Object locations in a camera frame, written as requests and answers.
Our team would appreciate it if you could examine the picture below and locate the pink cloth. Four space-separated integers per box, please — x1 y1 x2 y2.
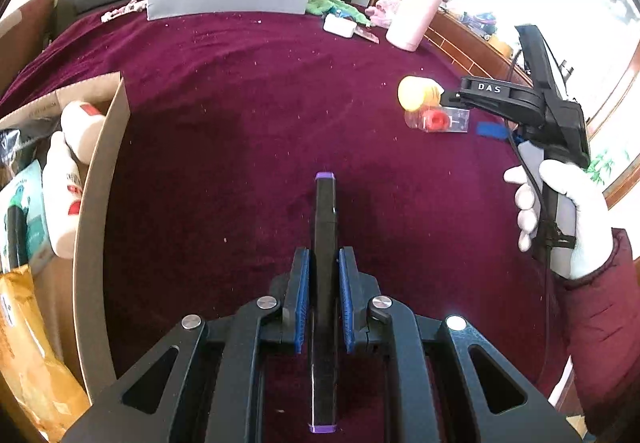
363 0 400 29

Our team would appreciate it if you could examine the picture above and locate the yellow snack roll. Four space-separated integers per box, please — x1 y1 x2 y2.
397 76 444 112

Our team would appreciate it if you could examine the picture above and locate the teal cartoon tissue pack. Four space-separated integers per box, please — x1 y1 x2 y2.
1 160 53 274

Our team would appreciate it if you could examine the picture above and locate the pink white braided cord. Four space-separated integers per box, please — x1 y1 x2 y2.
98 0 149 23

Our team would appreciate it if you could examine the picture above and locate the pink cylindrical tumbler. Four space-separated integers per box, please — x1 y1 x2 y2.
385 0 442 52

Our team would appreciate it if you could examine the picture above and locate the clear packet red ring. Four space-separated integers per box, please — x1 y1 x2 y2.
403 105 472 135

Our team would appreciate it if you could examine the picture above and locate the white gloved right hand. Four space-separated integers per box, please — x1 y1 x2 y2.
503 159 614 281

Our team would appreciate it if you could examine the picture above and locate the yellow snack packet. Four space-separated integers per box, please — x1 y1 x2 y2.
1 264 90 442

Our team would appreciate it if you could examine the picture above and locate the small white box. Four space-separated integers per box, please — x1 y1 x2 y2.
323 14 380 44

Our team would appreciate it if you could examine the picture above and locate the maroon velvet bedspread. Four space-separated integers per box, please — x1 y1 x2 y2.
1 13 566 394

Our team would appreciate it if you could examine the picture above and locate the maroon jacket right forearm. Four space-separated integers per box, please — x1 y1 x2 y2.
554 229 640 442

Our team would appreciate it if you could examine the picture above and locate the pink upholstered armchair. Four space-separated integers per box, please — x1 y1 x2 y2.
0 0 54 93

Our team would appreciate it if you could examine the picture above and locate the white tube red print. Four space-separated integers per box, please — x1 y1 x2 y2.
42 131 82 260

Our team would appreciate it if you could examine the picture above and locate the green cloth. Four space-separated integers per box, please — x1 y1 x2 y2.
306 0 372 27

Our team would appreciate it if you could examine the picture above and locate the brown cardboard box tray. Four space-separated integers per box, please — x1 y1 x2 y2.
1 73 130 401

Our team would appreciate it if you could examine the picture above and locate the black snack bag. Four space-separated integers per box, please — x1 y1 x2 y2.
1 117 60 176

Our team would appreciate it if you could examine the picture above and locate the black marker purple cap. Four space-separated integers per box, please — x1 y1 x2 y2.
309 171 338 434

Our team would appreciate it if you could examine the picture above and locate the black pen gold tip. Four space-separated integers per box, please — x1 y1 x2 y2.
6 205 28 271

